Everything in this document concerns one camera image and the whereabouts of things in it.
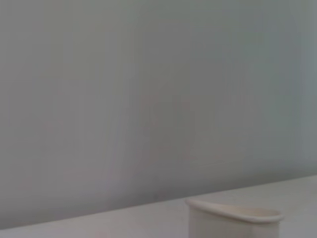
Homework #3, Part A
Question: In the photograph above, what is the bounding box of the white paper cup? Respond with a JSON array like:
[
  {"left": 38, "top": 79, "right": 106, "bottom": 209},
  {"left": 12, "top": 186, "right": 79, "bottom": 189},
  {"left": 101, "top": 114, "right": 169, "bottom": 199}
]
[{"left": 184, "top": 197, "right": 284, "bottom": 238}]

